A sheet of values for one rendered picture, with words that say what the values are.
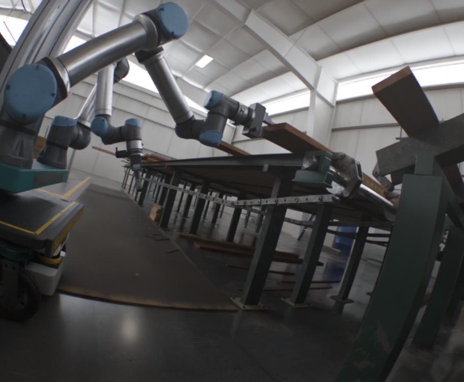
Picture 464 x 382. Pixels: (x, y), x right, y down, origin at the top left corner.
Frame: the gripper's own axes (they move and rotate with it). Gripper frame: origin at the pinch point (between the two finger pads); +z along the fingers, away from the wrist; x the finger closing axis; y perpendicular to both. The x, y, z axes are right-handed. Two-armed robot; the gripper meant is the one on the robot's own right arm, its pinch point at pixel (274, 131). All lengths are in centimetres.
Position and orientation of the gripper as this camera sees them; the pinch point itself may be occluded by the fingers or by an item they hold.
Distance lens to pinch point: 103.0
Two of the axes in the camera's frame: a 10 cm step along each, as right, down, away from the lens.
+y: 5.0, 1.0, -8.6
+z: 8.2, 2.6, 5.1
